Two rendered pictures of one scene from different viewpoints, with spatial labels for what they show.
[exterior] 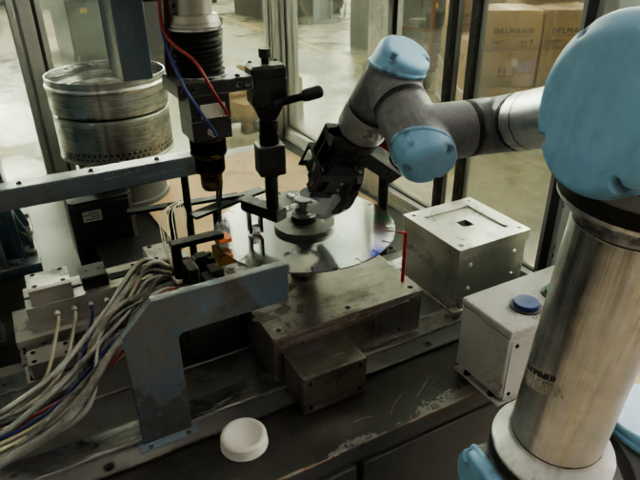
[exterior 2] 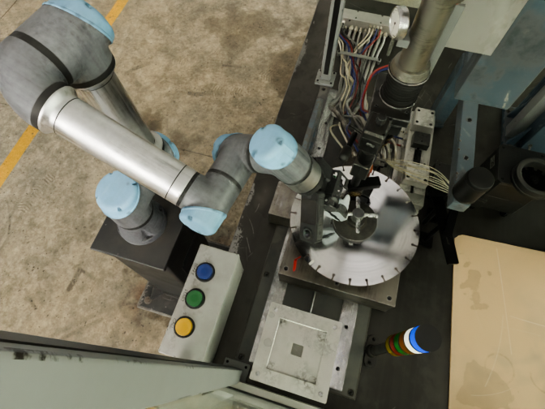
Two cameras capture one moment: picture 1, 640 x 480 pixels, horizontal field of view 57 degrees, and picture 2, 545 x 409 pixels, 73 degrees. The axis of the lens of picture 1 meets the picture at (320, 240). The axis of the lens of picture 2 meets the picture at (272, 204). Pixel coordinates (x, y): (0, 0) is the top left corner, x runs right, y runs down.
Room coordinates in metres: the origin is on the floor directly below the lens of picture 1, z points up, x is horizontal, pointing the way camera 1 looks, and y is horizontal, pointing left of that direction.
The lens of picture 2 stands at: (1.06, -0.36, 1.82)
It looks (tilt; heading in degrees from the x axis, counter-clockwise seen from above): 65 degrees down; 136
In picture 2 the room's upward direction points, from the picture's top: 1 degrees counter-clockwise
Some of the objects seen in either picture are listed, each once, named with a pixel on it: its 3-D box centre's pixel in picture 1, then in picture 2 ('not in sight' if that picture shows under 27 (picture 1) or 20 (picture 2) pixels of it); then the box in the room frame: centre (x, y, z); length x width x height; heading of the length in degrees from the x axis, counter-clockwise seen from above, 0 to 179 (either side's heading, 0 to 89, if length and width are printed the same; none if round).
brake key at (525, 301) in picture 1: (526, 306); (205, 272); (0.77, -0.33, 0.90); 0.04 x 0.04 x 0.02
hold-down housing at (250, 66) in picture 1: (268, 114); (369, 147); (0.90, 0.08, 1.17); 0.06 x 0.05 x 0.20; 109
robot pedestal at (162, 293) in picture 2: not in sight; (173, 256); (0.46, -0.35, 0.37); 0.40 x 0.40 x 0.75; 28
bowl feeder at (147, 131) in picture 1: (117, 137); not in sight; (1.55, 0.55, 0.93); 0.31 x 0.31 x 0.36
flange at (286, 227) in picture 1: (304, 219); (355, 219); (0.96, 0.03, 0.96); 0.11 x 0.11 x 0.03
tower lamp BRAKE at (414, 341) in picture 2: not in sight; (425, 338); (1.21, -0.14, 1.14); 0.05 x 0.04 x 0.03; 28
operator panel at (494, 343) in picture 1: (542, 326); (206, 305); (0.82, -0.38, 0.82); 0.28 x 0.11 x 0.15; 118
